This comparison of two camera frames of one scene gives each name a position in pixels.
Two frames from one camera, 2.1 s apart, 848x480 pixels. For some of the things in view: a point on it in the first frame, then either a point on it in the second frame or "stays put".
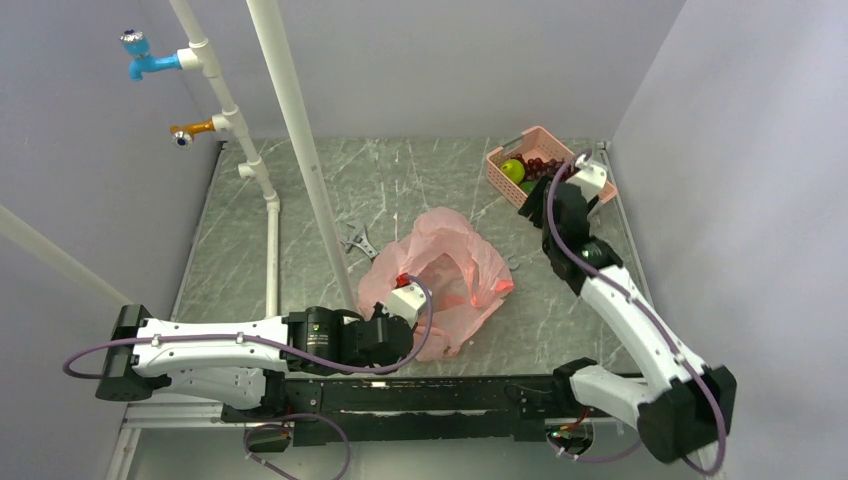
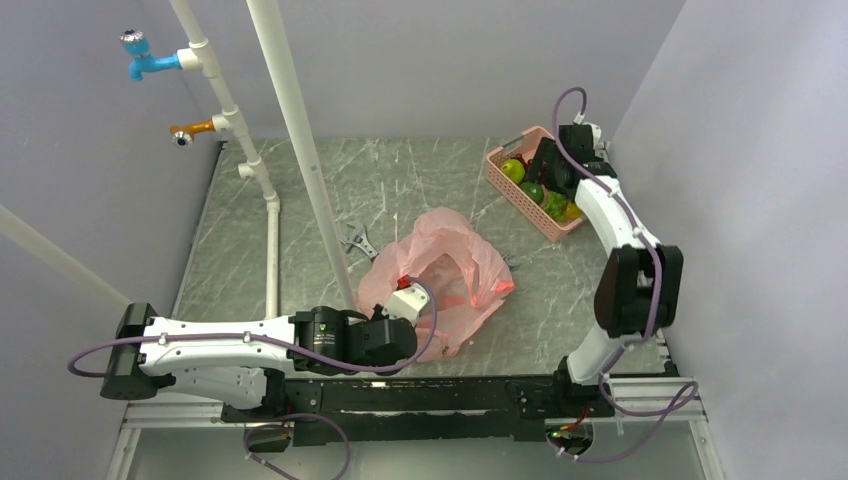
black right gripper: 533,200 to 545,153
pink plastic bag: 462,269 stays put
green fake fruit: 527,186 stays put
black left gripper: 378,310 stays put
